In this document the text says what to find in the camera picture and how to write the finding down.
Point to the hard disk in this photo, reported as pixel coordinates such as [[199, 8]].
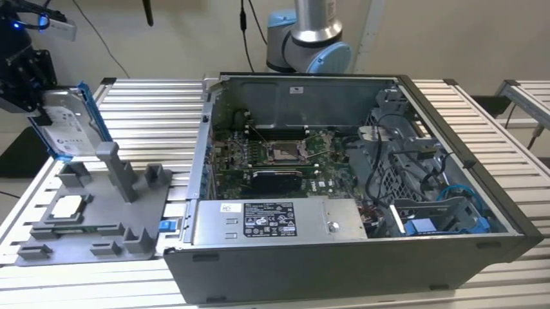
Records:
[[68, 128]]

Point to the black RAM slot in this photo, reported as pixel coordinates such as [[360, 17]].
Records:
[[283, 168], [279, 133], [283, 164], [279, 127]]

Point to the blue disk bay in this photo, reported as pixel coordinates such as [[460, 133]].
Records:
[[423, 225]]

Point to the blue case latch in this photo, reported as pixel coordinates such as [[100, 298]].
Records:
[[167, 226]]

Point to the small silver wrist camera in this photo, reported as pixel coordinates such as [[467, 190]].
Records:
[[61, 28]]

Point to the black box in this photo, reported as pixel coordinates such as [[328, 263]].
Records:
[[21, 154]]

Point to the silver power supply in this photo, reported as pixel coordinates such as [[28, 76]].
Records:
[[343, 209]]

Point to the black block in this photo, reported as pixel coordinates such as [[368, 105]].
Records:
[[490, 106]]

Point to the black graphics card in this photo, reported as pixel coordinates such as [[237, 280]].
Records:
[[275, 183]]

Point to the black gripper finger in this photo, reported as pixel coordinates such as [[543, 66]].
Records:
[[45, 71]]

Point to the CPU socket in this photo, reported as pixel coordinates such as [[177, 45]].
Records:
[[285, 154]]

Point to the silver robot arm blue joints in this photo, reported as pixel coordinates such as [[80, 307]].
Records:
[[317, 22]]

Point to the silver CPU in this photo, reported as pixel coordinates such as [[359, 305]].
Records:
[[68, 206]]

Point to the white plastic connector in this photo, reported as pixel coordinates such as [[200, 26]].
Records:
[[371, 133]]

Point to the green motherboard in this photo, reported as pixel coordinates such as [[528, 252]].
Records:
[[331, 167]]

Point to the black open PC case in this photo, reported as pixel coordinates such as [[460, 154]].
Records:
[[300, 273]]

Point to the aluminium frame table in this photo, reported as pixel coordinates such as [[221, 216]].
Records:
[[523, 96]]

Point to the grey parts rack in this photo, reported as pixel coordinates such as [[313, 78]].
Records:
[[116, 219]]

